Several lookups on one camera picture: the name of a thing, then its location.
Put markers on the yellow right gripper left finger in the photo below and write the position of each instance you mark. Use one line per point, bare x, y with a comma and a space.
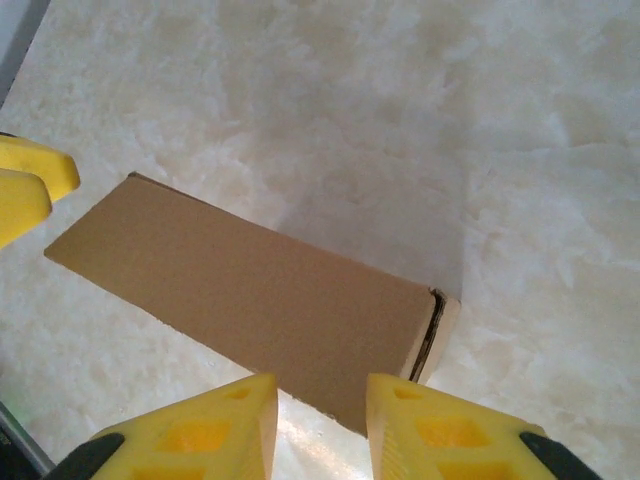
200, 440

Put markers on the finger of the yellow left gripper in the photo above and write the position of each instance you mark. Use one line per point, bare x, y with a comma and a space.
22, 205
50, 170

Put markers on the brown cardboard box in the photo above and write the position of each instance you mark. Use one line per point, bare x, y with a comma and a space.
250, 290

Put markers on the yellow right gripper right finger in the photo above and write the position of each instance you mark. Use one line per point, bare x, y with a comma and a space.
450, 440

